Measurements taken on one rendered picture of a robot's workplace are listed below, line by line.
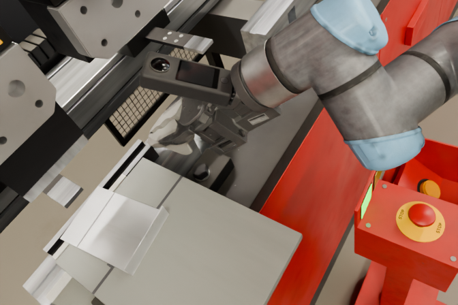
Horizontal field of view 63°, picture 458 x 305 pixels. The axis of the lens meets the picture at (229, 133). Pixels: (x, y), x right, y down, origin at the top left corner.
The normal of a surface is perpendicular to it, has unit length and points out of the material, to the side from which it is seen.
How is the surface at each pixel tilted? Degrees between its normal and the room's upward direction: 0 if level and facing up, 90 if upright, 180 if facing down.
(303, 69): 79
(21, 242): 0
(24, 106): 90
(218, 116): 60
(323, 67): 65
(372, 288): 0
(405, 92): 29
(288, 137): 0
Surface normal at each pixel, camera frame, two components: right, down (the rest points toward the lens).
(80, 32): 0.80, 0.30
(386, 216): -0.25, -0.62
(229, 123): 0.71, -0.39
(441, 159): -0.51, 0.74
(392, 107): 0.22, -0.07
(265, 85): -0.40, 0.47
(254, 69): -0.64, 0.00
